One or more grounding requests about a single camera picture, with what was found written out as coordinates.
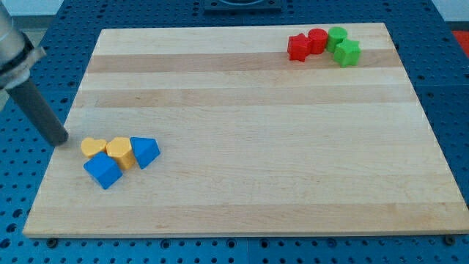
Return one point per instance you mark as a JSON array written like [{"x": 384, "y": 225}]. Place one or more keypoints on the red star block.
[{"x": 299, "y": 47}]

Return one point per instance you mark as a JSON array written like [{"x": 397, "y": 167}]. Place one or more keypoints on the yellow hexagon block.
[{"x": 120, "y": 149}]

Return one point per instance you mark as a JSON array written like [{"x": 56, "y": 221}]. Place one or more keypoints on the light wooden board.
[{"x": 251, "y": 143}]

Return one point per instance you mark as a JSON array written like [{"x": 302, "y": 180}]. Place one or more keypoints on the blue triangle block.
[{"x": 145, "y": 150}]

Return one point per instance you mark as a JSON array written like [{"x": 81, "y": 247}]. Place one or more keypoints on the blue cube block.
[{"x": 103, "y": 169}]

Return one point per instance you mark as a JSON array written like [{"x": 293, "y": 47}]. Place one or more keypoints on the yellow heart block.
[{"x": 91, "y": 147}]

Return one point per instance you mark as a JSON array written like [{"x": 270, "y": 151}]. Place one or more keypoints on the green star block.
[{"x": 347, "y": 53}]

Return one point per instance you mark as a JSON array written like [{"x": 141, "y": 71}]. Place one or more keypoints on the red cylinder block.
[{"x": 318, "y": 38}]

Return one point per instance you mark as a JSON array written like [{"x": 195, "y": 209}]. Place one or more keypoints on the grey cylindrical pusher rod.
[{"x": 40, "y": 114}]

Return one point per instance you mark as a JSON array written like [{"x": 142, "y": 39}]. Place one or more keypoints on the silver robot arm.
[{"x": 18, "y": 56}]

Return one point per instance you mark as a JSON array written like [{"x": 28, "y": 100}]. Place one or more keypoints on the green cylinder block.
[{"x": 336, "y": 35}]

